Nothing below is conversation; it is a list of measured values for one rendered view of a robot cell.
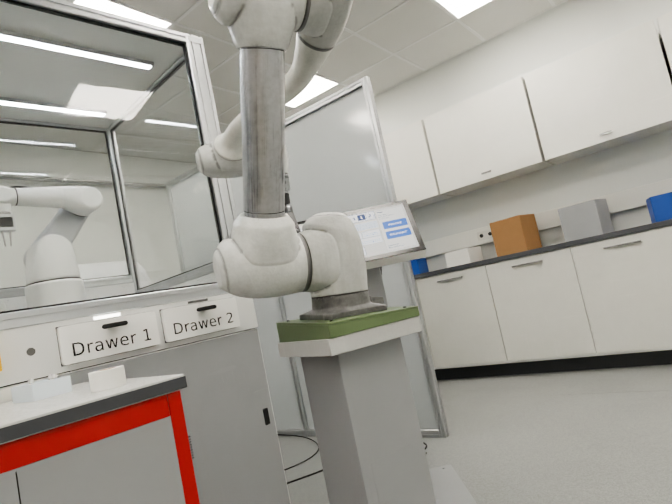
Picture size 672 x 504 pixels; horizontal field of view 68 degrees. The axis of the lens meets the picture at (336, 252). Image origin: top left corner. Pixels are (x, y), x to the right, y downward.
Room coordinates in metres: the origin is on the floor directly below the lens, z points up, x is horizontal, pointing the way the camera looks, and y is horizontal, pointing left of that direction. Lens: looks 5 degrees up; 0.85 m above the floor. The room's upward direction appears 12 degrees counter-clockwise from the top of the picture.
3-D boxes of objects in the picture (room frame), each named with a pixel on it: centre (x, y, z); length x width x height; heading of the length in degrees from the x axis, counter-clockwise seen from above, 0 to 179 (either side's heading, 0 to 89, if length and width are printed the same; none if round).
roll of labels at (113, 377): (1.07, 0.53, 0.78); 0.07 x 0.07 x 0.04
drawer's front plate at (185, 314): (1.74, 0.51, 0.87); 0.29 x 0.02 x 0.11; 137
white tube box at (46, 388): (1.19, 0.75, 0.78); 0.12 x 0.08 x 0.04; 53
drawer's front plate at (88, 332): (1.51, 0.72, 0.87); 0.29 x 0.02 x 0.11; 137
